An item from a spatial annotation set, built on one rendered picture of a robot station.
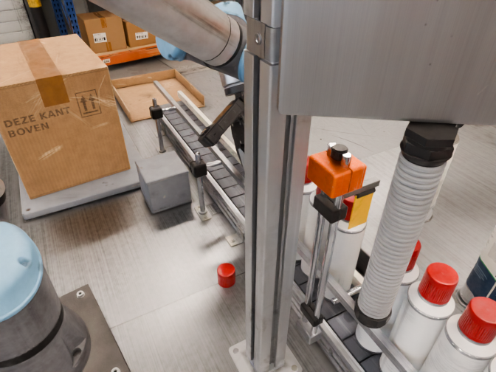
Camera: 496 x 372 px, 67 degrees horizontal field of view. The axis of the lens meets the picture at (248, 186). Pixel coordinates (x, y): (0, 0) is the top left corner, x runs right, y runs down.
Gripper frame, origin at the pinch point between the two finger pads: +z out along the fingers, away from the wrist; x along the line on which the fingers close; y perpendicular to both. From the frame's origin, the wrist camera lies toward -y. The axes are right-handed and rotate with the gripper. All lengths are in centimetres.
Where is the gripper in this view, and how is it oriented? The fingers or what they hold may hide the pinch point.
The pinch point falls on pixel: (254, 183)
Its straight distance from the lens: 78.9
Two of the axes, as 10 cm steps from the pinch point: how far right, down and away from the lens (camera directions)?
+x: -4.1, -0.6, 9.1
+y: 8.8, -2.8, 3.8
